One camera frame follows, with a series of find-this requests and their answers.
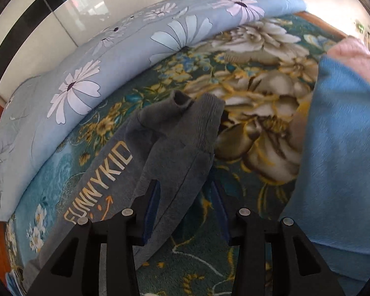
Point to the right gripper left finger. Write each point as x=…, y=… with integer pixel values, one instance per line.
x=73, y=268

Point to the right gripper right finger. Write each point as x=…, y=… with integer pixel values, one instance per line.
x=298, y=268

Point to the grey sweatshirt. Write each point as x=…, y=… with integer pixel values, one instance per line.
x=171, y=141

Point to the blue sweatpants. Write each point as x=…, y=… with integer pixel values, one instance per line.
x=331, y=200

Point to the light blue daisy duvet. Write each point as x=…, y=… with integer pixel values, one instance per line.
x=44, y=109

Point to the blue floral bed blanket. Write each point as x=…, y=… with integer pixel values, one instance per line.
x=229, y=103

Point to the pink fleece garment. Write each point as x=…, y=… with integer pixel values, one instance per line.
x=352, y=53

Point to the white black sliding wardrobe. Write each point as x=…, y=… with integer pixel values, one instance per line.
x=36, y=35

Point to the wall power socket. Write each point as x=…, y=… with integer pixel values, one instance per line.
x=363, y=33

